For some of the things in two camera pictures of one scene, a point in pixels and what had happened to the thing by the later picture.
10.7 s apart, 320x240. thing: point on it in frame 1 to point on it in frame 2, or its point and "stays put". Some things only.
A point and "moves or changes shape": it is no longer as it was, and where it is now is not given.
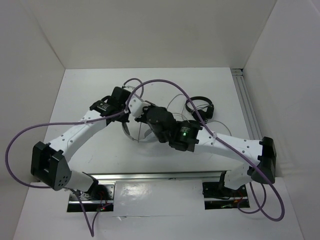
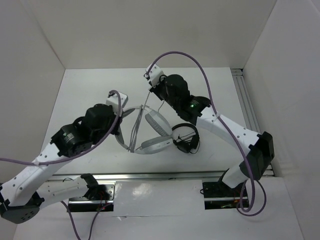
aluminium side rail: [253, 128] stays put
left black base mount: [99, 198] stays put
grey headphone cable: [205, 122] moves or changes shape
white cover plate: [179, 197] stays put
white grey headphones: [137, 131] to [154, 145]
